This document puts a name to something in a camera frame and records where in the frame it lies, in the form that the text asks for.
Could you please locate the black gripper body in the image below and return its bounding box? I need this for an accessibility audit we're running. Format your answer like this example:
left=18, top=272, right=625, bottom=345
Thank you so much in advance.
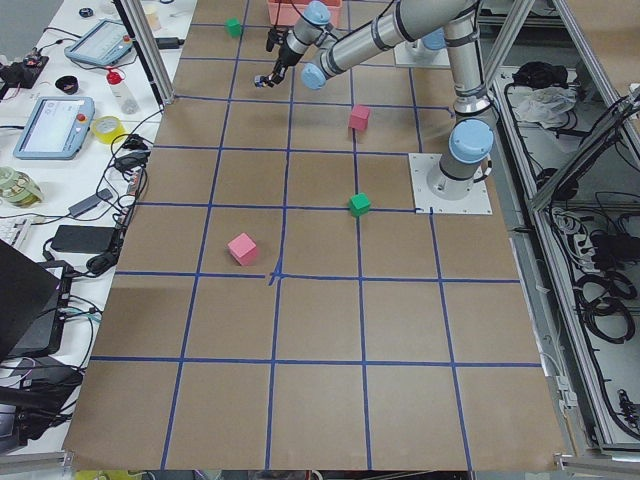
left=267, top=47, right=295, bottom=88

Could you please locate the yellow push button switch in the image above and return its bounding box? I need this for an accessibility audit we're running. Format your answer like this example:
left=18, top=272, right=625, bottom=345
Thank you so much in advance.
left=254, top=75, right=271, bottom=88

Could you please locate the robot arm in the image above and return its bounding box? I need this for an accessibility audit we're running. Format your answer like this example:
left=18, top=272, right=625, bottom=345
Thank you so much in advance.
left=404, top=28, right=446, bottom=58
left=254, top=1, right=495, bottom=193

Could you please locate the pink plastic bin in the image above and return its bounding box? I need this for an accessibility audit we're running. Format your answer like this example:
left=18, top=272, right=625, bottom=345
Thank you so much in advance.
left=266, top=0, right=345, bottom=30

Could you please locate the green cube far corner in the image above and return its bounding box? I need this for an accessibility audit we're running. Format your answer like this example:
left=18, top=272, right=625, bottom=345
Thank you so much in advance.
left=225, top=17, right=243, bottom=38

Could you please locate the pink cube far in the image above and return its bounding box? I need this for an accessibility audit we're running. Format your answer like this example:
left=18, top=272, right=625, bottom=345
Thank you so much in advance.
left=348, top=104, right=371, bottom=132

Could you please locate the pink cube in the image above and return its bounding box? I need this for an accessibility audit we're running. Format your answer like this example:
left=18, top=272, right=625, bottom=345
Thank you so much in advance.
left=348, top=104, right=371, bottom=132
left=227, top=232, right=259, bottom=266

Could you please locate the green cube centre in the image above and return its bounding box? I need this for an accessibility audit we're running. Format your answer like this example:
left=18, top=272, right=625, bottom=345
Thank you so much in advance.
left=348, top=192, right=371, bottom=218

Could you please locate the red capped squeeze bottle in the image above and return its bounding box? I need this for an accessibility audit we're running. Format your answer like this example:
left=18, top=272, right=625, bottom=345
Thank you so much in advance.
left=106, top=68, right=139, bottom=115

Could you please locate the upper teach pendant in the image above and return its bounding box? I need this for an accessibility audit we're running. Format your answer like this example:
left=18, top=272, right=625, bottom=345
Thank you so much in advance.
left=64, top=19, right=133, bottom=67

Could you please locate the teach pendant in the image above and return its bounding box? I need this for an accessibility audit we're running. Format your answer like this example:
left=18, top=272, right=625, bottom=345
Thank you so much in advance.
left=13, top=97, right=95, bottom=160
left=64, top=19, right=133, bottom=67

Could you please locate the yellow tape roll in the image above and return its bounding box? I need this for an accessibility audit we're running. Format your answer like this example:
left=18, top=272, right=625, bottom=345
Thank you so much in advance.
left=90, top=116, right=126, bottom=144

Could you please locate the pink cube near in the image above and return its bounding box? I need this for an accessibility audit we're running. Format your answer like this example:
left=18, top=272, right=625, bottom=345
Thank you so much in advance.
left=227, top=232, right=259, bottom=266

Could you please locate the black bowl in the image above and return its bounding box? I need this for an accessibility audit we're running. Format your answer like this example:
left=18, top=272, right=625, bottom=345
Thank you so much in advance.
left=55, top=75, right=79, bottom=95

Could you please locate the lower teach pendant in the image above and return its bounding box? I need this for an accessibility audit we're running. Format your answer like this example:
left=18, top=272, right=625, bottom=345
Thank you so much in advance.
left=13, top=97, right=95, bottom=160

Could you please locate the white cloth rag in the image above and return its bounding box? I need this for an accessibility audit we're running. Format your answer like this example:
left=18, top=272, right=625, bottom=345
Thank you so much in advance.
left=515, top=87, right=578, bottom=129

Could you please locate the black power adapter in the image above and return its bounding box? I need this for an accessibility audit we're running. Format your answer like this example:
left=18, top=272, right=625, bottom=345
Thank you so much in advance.
left=51, top=225, right=115, bottom=254

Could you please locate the black laptop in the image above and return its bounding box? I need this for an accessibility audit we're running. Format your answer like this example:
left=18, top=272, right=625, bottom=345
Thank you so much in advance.
left=1, top=242, right=72, bottom=360

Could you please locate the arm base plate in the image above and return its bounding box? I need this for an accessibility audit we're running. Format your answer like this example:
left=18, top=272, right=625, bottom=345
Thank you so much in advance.
left=408, top=153, right=492, bottom=215
left=394, top=28, right=450, bottom=69

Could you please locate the aluminium frame post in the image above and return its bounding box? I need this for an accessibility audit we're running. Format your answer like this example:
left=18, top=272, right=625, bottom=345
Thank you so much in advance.
left=113, top=0, right=175, bottom=107

